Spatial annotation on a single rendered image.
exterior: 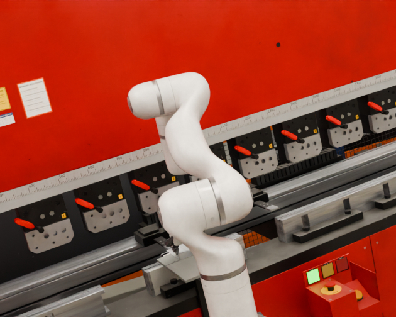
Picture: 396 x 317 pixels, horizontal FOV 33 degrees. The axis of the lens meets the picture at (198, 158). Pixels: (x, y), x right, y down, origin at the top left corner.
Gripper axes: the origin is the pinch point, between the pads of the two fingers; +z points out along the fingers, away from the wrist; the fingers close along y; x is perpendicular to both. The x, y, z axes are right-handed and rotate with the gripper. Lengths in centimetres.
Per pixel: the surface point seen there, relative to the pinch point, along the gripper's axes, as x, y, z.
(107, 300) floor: -99, -9, 219
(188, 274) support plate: 16.1, 7.0, -10.7
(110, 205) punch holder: -15.3, 21.5, -16.5
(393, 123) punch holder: -11, -99, -12
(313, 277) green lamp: 28.0, -38.6, 4.9
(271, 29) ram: -44, -53, -49
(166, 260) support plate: 1.9, 7.6, 1.5
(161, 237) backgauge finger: -15.4, 0.6, 15.7
